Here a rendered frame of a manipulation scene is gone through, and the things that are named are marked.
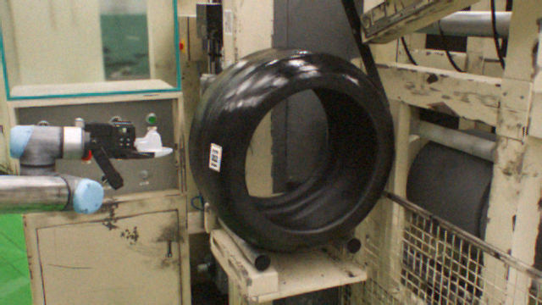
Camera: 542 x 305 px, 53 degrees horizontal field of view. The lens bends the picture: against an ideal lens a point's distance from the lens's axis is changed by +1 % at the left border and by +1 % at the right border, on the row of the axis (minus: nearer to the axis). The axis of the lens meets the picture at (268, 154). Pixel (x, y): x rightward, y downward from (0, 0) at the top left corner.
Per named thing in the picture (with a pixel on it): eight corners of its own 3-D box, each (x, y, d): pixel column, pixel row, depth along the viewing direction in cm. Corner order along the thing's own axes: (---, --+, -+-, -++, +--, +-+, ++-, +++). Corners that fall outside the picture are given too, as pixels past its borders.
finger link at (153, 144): (175, 135, 132) (137, 133, 128) (174, 158, 133) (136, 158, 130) (173, 132, 135) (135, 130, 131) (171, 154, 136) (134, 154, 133)
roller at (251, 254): (214, 219, 172) (223, 207, 173) (223, 226, 174) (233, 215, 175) (251, 265, 141) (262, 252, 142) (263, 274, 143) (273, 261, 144)
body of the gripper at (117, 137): (138, 127, 127) (85, 125, 123) (136, 162, 129) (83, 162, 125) (134, 120, 134) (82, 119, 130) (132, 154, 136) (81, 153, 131)
